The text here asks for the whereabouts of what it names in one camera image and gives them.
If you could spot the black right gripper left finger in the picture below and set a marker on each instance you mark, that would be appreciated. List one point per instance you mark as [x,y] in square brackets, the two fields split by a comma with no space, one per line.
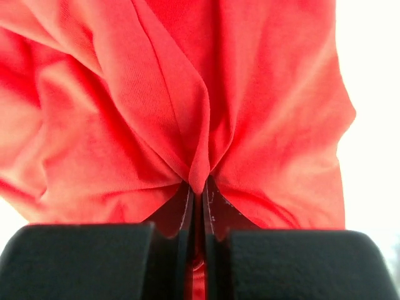
[147,260]

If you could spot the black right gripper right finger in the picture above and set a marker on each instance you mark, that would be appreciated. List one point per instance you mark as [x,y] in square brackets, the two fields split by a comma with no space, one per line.
[244,261]

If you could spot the red tank top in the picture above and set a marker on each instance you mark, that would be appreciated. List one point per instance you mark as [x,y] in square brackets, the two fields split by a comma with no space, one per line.
[108,106]

